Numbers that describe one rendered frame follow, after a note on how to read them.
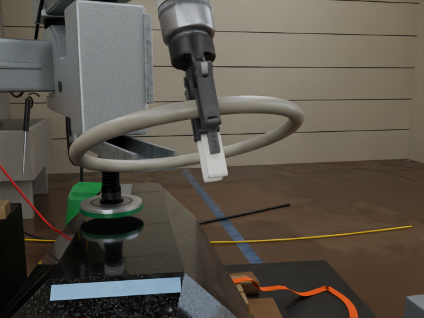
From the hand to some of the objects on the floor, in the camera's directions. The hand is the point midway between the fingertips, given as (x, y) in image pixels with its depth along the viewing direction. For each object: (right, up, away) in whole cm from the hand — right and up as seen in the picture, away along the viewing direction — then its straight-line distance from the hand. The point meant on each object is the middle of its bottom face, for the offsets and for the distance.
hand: (212, 159), depth 70 cm
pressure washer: (-87, -75, +251) cm, 276 cm away
